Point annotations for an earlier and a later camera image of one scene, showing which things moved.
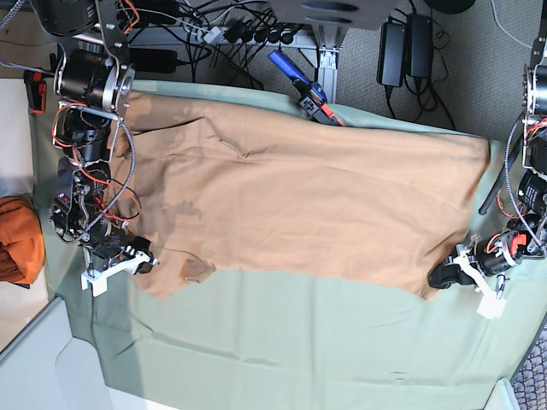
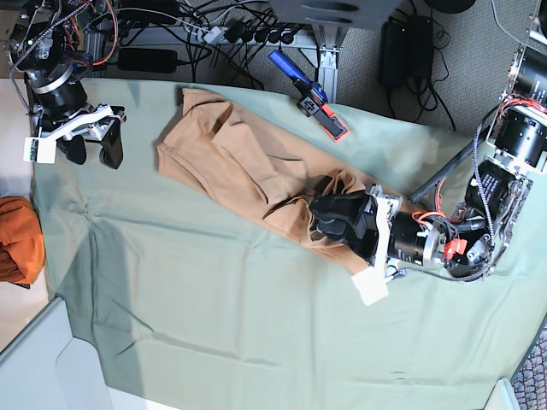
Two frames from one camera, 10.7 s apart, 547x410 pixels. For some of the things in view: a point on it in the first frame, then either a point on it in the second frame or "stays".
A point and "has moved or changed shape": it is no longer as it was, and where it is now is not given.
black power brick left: [153, 60] stays
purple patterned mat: [529, 382] stays
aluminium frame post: [329, 41] stays
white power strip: [239, 35] stays
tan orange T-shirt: [214, 187] has moved or changed shape
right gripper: [486, 259] to [353, 232]
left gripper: [108, 255] to [91, 123]
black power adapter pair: [405, 49] stays
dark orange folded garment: [22, 246] stays
